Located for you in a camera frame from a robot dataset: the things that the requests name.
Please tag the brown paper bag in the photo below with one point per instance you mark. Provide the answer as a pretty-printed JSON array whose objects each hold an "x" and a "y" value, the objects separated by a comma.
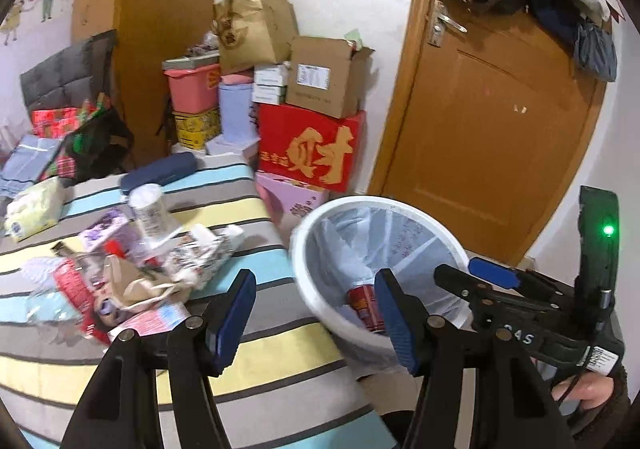
[{"x": 253, "y": 32}]

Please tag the red open-top drink can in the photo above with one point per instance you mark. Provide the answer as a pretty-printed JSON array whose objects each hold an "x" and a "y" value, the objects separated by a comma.
[{"x": 363, "y": 301}]

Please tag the red gift box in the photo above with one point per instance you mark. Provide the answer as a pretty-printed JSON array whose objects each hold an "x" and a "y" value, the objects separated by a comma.
[{"x": 308, "y": 146}]

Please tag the white trash bin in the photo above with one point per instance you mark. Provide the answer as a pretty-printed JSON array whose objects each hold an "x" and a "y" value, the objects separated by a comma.
[{"x": 342, "y": 244}]

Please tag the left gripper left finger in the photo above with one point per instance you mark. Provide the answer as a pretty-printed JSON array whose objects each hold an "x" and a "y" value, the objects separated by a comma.
[{"x": 119, "y": 407}]

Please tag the wooden door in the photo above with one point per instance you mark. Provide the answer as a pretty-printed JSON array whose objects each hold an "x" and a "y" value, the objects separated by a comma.
[{"x": 486, "y": 132}]

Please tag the lavender cylindrical container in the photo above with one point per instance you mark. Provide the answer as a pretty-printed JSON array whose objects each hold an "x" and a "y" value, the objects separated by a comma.
[{"x": 237, "y": 108}]

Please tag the silver door handle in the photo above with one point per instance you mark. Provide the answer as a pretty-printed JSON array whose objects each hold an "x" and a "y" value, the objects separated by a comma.
[{"x": 439, "y": 22}]

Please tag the small white boxes stack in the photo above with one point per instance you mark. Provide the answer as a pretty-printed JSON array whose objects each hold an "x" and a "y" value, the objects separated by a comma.
[{"x": 270, "y": 83}]

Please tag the person's right hand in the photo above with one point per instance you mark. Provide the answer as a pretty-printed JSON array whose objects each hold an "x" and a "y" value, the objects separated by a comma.
[{"x": 592, "y": 390}]

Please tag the navy glasses case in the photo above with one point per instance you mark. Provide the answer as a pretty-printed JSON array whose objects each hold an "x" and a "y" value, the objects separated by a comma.
[{"x": 166, "y": 170}]

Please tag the wooden wardrobe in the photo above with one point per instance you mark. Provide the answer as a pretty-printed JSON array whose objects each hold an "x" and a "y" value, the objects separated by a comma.
[{"x": 148, "y": 32}]

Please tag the striped tablecloth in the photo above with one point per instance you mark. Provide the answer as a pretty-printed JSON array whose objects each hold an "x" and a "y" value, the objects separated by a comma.
[{"x": 243, "y": 364}]

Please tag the grey padded chair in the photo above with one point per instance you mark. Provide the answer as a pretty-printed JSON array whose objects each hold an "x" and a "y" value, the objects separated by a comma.
[{"x": 71, "y": 76}]

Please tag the pink patterned box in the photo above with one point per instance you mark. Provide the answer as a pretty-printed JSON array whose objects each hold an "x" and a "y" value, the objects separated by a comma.
[{"x": 288, "y": 201}]

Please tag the brown snack wrapper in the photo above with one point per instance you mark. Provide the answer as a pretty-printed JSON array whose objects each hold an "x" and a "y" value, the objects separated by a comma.
[{"x": 135, "y": 289}]

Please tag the open cardboard box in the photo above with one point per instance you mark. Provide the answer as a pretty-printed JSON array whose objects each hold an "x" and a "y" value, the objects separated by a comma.
[{"x": 327, "y": 75}]

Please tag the white blue yogurt cup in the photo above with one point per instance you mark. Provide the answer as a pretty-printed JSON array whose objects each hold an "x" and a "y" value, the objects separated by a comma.
[{"x": 155, "y": 223}]

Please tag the red white milk carton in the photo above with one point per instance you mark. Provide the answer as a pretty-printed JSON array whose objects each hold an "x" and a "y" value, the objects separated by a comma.
[{"x": 155, "y": 318}]

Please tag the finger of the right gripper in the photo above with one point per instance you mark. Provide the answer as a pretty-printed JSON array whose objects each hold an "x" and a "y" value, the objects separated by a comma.
[
  {"x": 472, "y": 290},
  {"x": 495, "y": 274}
]

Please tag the yellow tissue pack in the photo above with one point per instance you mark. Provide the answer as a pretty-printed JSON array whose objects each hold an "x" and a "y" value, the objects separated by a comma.
[{"x": 35, "y": 209}]

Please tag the red plaid blanket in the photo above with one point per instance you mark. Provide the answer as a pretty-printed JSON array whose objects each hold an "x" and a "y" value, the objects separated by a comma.
[{"x": 62, "y": 123}]

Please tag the pink plastic bin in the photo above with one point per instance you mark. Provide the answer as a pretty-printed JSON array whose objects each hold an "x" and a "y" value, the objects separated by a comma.
[{"x": 194, "y": 91}]

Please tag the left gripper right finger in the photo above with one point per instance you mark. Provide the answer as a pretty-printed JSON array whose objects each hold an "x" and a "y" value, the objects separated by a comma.
[{"x": 513, "y": 407}]

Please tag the purple milk carton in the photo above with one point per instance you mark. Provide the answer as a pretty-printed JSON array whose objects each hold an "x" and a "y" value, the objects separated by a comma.
[{"x": 113, "y": 225}]

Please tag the white wrapper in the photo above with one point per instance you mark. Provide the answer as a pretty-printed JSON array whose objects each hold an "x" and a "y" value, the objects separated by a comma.
[{"x": 200, "y": 254}]

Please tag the yellow patterned box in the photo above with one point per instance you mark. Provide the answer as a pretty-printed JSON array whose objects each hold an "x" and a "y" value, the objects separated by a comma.
[{"x": 194, "y": 130}]

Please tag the clear plastic water bottle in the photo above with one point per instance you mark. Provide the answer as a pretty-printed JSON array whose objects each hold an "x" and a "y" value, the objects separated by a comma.
[{"x": 72, "y": 291}]

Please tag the folded blue cloth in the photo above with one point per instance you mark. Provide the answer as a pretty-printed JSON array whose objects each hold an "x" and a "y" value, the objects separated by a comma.
[{"x": 27, "y": 162}]

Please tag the cartoon couple wall sticker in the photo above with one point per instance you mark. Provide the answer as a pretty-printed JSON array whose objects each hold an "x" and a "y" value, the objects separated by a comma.
[{"x": 24, "y": 13}]

